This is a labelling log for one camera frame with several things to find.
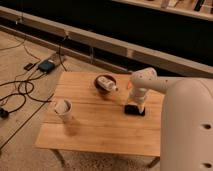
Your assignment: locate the dark brown bowl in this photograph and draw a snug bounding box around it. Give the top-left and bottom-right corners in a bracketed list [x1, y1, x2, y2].
[94, 75, 116, 94]

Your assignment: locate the black plug on floor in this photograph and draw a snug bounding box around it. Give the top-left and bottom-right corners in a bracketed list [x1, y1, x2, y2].
[0, 108, 9, 119]

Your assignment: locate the black cable on floor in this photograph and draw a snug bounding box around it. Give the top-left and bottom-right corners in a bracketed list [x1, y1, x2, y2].
[0, 71, 54, 114]

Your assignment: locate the white bottle in bowl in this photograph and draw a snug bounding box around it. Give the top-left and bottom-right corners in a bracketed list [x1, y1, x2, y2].
[97, 76, 118, 92]

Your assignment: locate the small black device on floor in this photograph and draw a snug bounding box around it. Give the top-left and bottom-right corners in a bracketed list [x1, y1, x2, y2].
[24, 63, 37, 71]

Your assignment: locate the black power adapter box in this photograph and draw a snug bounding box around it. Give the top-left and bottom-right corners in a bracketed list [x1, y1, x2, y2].
[38, 60, 55, 73]

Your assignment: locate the black eraser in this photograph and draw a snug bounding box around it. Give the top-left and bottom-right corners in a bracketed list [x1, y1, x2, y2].
[124, 105, 145, 116]

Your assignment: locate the white paper cup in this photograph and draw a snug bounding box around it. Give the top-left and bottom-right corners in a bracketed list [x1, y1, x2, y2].
[54, 99, 72, 123]

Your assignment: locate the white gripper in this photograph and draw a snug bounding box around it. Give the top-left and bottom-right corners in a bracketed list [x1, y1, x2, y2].
[128, 88, 148, 114]

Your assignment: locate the wooden table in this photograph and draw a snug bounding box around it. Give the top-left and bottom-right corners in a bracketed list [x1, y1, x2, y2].
[36, 72, 163, 156]

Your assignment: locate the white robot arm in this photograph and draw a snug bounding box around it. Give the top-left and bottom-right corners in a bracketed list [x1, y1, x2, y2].
[130, 68, 213, 171]

